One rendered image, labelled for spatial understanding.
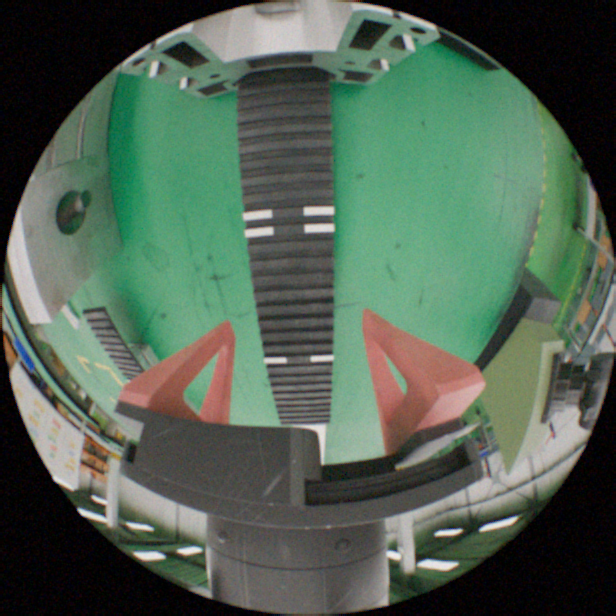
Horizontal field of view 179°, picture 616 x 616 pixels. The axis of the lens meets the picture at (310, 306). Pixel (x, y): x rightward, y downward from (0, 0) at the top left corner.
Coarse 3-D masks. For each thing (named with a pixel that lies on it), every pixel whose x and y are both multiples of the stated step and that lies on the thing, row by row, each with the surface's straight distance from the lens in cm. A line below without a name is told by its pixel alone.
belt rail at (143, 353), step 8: (128, 344) 29; (136, 344) 28; (144, 344) 27; (136, 352) 27; (144, 352) 26; (152, 352) 27; (144, 360) 26; (152, 360) 27; (144, 368) 26; (184, 400) 32; (192, 408) 34
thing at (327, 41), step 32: (288, 0) 13; (320, 0) 14; (192, 32) 8; (224, 32) 12; (256, 32) 12; (288, 32) 12; (320, 32) 12; (352, 32) 9; (384, 32) 9; (416, 32) 9; (128, 64) 9; (160, 64) 11; (192, 64) 11; (224, 64) 11; (256, 64) 12; (288, 64) 12; (320, 64) 12; (352, 64) 12; (384, 64) 13
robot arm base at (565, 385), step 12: (552, 360) 42; (564, 360) 49; (552, 372) 42; (564, 372) 43; (576, 372) 43; (552, 384) 42; (564, 384) 42; (576, 384) 42; (552, 396) 42; (564, 396) 42; (576, 396) 43; (552, 408) 45; (564, 408) 45
